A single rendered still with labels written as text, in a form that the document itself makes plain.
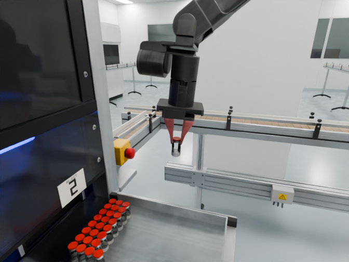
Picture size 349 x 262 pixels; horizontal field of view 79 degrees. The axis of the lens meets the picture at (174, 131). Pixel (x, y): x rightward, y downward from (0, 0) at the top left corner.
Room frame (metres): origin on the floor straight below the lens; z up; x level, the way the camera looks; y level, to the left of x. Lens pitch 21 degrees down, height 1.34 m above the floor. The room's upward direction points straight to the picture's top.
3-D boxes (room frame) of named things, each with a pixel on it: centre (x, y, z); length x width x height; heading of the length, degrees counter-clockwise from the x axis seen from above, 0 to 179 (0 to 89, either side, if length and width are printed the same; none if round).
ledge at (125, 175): (0.72, 0.24, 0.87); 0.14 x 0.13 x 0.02; 73
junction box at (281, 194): (1.09, -0.66, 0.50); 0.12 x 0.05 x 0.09; 73
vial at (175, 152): (0.47, 0.00, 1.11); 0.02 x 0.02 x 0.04
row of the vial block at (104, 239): (0.42, 0.16, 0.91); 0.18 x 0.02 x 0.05; 162
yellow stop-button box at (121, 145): (0.69, 0.20, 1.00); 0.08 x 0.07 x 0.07; 73
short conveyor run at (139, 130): (1.01, 0.25, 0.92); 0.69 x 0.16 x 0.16; 163
